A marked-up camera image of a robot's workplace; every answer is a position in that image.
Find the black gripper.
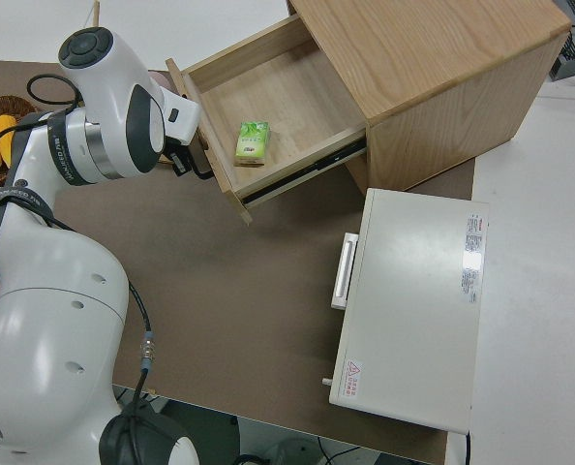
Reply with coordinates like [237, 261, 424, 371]
[163, 137, 196, 179]

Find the black drawer handle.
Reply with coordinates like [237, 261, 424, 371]
[189, 144, 215, 181]

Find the light wooden drawer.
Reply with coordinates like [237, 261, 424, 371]
[165, 14, 369, 227]

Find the green tissue pack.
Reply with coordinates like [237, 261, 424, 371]
[232, 120, 273, 169]

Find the pink mug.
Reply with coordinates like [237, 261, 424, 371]
[147, 70, 173, 92]

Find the yellow corn cob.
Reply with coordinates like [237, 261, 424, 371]
[0, 113, 21, 170]

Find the brown wicker basket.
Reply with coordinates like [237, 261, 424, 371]
[0, 95, 41, 198]

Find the light wooden cabinet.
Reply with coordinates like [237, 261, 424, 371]
[287, 0, 572, 196]

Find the white toaster oven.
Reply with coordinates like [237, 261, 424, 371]
[321, 187, 492, 435]

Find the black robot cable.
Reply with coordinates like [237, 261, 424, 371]
[0, 73, 159, 465]

